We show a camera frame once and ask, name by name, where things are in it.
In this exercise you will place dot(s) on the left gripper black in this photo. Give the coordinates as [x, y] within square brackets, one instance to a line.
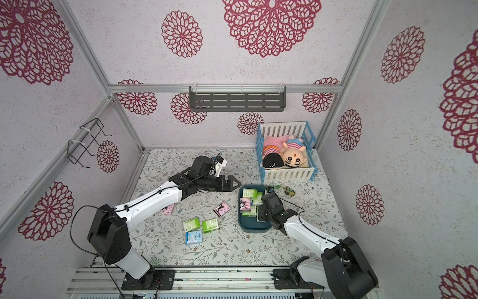
[229, 187]

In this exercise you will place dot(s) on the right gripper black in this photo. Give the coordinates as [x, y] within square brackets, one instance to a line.
[262, 213]

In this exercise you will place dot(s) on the green tissue pack top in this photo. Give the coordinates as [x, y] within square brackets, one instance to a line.
[250, 193]

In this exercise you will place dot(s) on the pink kuromi pack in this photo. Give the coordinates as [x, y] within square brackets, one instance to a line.
[222, 209]
[245, 205]

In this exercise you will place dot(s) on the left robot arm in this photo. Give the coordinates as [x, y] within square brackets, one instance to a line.
[110, 231]

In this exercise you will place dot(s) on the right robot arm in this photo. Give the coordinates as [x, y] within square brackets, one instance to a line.
[343, 268]

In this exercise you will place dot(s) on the teal storage box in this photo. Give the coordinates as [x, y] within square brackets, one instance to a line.
[250, 224]

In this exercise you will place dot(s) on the pink plush doll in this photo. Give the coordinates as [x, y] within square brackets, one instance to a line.
[272, 151]

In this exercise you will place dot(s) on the blue white toy crib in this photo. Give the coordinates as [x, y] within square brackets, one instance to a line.
[306, 172]

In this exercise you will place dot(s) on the blue tissue pack bottom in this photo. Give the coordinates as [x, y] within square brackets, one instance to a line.
[194, 237]

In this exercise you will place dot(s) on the pink tissue pack left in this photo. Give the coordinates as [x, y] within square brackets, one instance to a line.
[168, 210]

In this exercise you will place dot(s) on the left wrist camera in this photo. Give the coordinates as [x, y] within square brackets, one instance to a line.
[219, 164]

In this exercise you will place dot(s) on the green carabiner keychain figure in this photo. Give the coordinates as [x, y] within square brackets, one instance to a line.
[275, 188]

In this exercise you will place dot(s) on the grey wall shelf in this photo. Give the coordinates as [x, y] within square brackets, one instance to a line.
[237, 99]

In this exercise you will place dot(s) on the black wire wall rack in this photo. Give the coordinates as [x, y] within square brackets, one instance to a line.
[76, 149]

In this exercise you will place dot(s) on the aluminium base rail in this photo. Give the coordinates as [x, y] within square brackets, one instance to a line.
[189, 280]

